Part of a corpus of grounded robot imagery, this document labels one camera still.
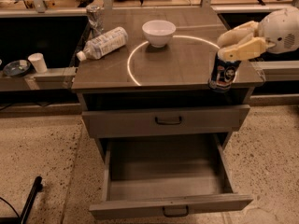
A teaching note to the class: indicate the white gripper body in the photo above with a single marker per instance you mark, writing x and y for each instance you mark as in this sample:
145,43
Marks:
279,32

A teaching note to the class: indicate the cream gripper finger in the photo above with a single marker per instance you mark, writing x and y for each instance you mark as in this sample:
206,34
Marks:
236,34
245,50

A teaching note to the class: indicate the dark pepsi can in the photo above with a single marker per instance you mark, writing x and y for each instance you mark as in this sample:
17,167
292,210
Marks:
222,75

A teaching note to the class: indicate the grey top drawer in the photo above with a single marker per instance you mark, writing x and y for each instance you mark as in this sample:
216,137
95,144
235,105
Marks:
140,122

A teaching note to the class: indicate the grey drawer cabinet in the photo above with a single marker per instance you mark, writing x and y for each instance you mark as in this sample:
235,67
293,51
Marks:
140,76

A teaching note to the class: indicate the crumpled silver can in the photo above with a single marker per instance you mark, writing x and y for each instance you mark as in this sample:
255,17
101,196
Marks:
94,14

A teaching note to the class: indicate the grey open middle drawer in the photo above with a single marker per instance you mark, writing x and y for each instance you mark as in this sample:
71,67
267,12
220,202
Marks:
144,174

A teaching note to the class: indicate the white ceramic bowl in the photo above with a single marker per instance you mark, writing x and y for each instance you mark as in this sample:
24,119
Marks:
158,32

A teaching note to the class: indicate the clear plastic water bottle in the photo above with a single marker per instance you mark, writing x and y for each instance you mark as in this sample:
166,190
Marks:
102,45

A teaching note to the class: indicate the white paper cup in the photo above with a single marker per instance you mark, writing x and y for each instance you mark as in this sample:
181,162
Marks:
38,62

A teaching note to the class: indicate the dark round dish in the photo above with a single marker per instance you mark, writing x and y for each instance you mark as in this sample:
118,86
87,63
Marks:
17,68

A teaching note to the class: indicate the black bar on floor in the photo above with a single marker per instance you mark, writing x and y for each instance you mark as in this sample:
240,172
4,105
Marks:
23,216

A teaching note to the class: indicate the black top drawer handle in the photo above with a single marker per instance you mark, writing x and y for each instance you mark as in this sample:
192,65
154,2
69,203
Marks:
168,121

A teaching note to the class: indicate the black drawer handle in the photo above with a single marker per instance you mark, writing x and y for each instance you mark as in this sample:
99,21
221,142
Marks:
168,121
178,211

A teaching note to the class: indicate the black middle drawer handle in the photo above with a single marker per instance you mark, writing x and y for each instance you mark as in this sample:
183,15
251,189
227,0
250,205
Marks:
178,211

